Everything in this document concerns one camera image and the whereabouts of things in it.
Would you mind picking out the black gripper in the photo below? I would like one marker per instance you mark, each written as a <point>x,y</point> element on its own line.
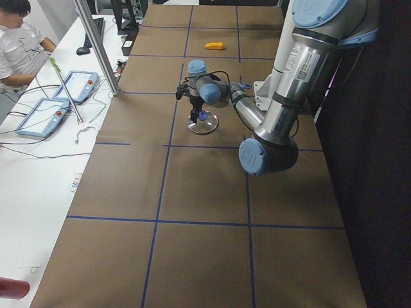
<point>195,104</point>

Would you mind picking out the glass pot lid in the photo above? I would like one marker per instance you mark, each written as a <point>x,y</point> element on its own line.
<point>206,123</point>

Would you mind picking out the yellow toy corn cob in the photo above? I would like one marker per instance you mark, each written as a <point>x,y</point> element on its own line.
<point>217,46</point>

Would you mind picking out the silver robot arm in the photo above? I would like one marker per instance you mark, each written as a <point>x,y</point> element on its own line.
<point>312,31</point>

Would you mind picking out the far blue teach pendant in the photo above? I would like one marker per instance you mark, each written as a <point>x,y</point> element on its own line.
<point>81,85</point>

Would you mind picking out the blue teach pendant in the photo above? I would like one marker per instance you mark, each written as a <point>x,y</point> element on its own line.
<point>45,117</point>
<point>81,85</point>

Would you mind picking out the white support pole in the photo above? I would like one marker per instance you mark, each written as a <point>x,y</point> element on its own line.
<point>285,44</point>

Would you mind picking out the white plastic hook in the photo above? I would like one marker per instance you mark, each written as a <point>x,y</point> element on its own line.
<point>83,128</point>

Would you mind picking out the black computer mouse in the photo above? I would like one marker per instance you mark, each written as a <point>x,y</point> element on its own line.
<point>83,51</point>

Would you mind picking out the black keyboard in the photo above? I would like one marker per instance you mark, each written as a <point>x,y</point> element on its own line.
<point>100,28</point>

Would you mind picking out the metal rod with green tip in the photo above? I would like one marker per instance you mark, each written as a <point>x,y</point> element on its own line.
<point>58,72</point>

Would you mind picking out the near blue teach pendant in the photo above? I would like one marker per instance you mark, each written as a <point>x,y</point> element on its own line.
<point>45,117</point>

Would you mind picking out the person in white shirt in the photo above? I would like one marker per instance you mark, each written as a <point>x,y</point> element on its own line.
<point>24,48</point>

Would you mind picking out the red cylinder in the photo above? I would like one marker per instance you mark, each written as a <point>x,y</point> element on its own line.
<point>14,289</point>

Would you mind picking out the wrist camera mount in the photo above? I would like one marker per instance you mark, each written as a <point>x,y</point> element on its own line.
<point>182,90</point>

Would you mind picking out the white pole base bracket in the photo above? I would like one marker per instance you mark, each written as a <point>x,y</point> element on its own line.
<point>265,90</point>

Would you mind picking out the aluminium frame post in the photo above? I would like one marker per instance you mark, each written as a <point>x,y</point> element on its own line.
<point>85,15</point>

